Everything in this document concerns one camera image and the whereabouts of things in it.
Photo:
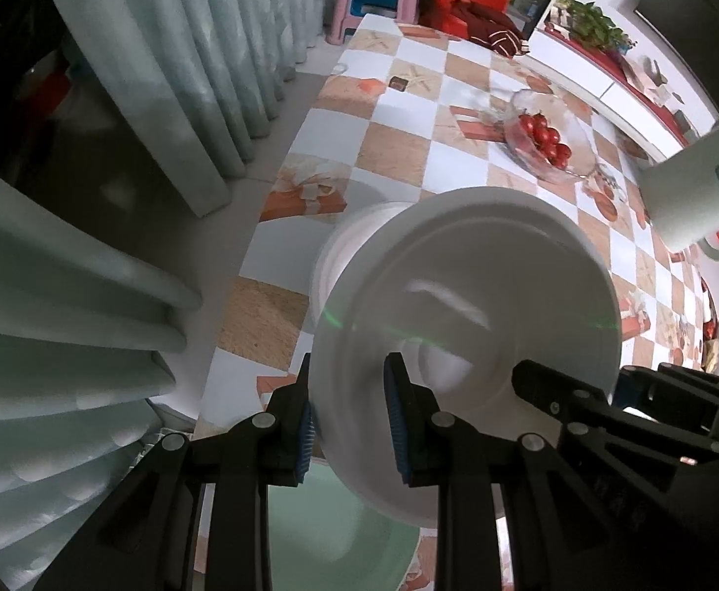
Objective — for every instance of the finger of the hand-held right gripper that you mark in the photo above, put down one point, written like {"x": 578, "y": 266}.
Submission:
{"x": 556, "y": 397}
{"x": 673, "y": 391}

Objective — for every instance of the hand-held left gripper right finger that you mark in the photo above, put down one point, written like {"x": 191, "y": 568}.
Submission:
{"x": 396, "y": 434}

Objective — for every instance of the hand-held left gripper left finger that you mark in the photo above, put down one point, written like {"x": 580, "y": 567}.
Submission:
{"x": 304, "y": 440}

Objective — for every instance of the pale green plate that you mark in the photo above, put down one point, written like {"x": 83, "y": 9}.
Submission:
{"x": 334, "y": 545}

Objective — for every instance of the white plate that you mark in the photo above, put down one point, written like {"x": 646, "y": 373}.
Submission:
{"x": 458, "y": 295}

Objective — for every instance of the white bowl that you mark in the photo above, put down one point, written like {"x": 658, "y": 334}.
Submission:
{"x": 341, "y": 258}

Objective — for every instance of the white cylindrical appliance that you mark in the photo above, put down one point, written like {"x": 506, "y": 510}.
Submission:
{"x": 692, "y": 197}

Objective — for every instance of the pile of red cherry tomatoes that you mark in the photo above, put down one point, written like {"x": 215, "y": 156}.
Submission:
{"x": 544, "y": 135}

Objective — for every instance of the clear glass bowl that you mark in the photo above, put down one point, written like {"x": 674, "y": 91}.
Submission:
{"x": 572, "y": 135}

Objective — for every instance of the pale green curtain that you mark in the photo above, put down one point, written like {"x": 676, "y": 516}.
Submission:
{"x": 57, "y": 332}
{"x": 180, "y": 49}

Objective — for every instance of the checkered printed tablecloth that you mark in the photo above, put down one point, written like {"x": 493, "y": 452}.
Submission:
{"x": 390, "y": 148}

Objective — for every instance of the white low cabinet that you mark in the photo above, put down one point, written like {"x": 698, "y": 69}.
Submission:
{"x": 587, "y": 71}

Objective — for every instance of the dark red folded cloth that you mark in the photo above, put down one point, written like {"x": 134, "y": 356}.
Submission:
{"x": 492, "y": 28}

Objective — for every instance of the green potted plant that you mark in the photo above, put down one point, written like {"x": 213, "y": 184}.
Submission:
{"x": 593, "y": 21}

